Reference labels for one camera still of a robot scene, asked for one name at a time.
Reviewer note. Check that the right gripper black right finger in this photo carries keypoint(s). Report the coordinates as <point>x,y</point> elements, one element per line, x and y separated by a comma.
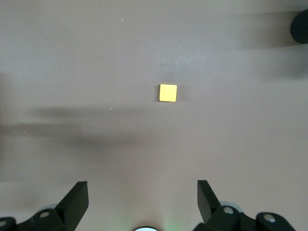
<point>207,204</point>

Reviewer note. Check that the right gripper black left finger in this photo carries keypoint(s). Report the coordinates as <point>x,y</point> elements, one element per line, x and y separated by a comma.
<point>72,204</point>

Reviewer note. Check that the yellow cube block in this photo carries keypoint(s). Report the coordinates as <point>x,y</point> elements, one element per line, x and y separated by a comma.
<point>168,93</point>

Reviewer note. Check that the brown table cloth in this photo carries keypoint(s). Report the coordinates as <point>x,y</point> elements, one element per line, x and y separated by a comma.
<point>96,60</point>

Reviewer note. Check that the black round object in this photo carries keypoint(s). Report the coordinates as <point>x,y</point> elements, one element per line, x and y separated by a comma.
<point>300,26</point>

